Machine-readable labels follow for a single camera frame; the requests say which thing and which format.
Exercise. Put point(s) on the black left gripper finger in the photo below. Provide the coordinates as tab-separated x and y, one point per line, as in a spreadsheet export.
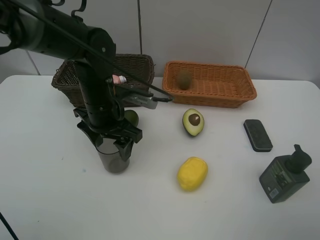
124	146
95	138

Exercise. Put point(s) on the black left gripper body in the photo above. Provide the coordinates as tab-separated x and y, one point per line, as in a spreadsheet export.
109	124

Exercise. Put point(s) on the dark green whole avocado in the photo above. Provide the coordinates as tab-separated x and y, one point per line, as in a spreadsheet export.
132	117

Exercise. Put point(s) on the grey translucent plastic cup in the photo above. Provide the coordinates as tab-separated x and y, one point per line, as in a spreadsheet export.
110	156

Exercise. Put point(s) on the halved avocado with pit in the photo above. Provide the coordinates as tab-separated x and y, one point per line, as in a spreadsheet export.
193	122

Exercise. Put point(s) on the brown kiwi fruit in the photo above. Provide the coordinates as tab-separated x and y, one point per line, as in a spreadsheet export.
184	79

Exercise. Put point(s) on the dark green pump bottle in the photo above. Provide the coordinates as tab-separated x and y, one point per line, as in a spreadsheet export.
285	175

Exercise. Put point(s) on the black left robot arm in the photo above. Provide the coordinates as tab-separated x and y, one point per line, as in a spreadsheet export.
37	26

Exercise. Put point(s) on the dark brown wicker basket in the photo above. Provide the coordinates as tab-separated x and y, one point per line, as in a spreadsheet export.
66	81

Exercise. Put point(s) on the yellow lemon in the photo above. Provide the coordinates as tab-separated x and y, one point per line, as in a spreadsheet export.
192	173

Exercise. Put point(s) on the orange wicker basket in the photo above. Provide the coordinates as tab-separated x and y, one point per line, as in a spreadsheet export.
213	85

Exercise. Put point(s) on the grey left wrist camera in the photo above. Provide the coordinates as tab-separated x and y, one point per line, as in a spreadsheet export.
137	96

